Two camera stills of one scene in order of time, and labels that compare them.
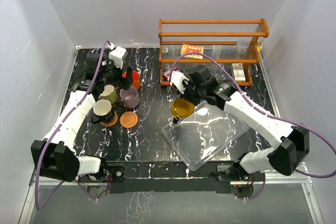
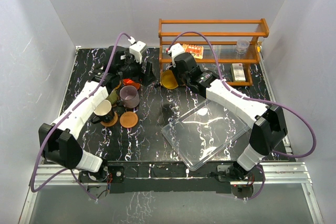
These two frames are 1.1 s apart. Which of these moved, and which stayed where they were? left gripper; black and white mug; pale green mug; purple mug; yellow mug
Moved: yellow mug; left gripper
Stayed: purple mug; black and white mug; pale green mug
